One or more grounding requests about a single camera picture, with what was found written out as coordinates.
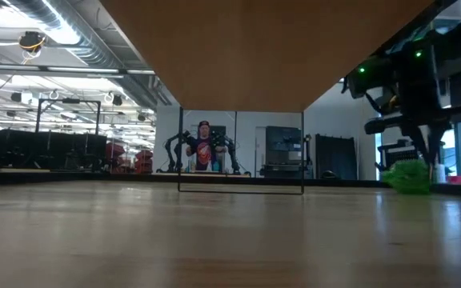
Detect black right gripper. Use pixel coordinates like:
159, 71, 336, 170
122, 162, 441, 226
364, 38, 461, 170

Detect green swirl round vase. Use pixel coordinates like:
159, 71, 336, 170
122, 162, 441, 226
381, 158, 432, 196

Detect black pegboard cart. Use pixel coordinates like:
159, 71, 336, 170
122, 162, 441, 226
376, 138, 419, 177

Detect black curtain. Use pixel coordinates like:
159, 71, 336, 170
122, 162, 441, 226
315, 134, 355, 181

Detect black cabinet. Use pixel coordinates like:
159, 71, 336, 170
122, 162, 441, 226
263, 126, 314, 180

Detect person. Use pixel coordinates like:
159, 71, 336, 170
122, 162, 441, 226
185, 119, 228, 172

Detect wooden background table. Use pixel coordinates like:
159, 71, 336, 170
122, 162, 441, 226
152, 170, 252, 179

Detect red tool chest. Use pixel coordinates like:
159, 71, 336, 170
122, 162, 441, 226
105, 142, 126, 174
134, 148, 154, 174

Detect ceiling light bar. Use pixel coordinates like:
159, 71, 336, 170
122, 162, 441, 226
0, 62, 158, 79

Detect black partition row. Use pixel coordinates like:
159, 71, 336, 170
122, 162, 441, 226
0, 127, 108, 171

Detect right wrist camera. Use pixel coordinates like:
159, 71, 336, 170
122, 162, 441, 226
344, 58, 400, 100

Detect black gantry frame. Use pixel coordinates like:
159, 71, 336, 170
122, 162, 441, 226
34, 97, 102, 135

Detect black ceiling cable reel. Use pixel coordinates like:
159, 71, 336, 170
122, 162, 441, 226
17, 30, 48, 54

